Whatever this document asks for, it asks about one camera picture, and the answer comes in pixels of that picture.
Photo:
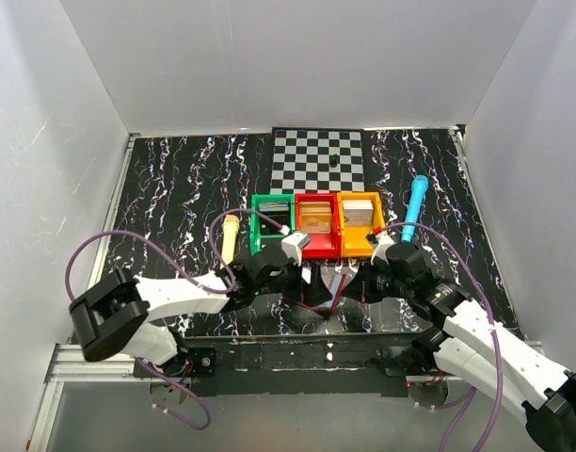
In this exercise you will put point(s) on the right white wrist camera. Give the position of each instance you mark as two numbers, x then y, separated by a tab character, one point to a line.
380	242

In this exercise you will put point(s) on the cream toy microphone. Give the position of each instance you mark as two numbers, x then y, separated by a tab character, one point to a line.
231	227

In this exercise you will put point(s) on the blue toy microphone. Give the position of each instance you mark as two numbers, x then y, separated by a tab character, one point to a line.
419	187

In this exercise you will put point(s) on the white cards in yellow bin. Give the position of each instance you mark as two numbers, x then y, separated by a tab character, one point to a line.
358	213

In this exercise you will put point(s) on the red plastic bin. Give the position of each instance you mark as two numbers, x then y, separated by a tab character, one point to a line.
323	246

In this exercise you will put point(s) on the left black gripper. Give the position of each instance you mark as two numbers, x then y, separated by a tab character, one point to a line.
313	292

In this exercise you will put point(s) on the black chess pawn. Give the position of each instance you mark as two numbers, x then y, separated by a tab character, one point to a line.
334	160

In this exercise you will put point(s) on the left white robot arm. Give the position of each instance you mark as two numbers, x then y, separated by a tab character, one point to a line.
119	314

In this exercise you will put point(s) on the yellow plastic bin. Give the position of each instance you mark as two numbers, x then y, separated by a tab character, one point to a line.
354	242

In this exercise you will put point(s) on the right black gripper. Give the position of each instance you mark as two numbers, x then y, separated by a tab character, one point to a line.
368	271

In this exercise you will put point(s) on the red leather card holder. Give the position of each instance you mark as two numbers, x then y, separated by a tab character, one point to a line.
329	307

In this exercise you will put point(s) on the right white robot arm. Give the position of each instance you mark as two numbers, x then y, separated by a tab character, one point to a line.
463	342

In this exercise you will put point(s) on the checkered chessboard mat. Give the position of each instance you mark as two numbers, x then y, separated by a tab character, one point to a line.
301	161

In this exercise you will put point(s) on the green plastic bin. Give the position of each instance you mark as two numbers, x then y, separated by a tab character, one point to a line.
258	241

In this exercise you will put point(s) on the dark cards in green bin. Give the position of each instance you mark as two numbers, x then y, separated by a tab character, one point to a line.
278	211

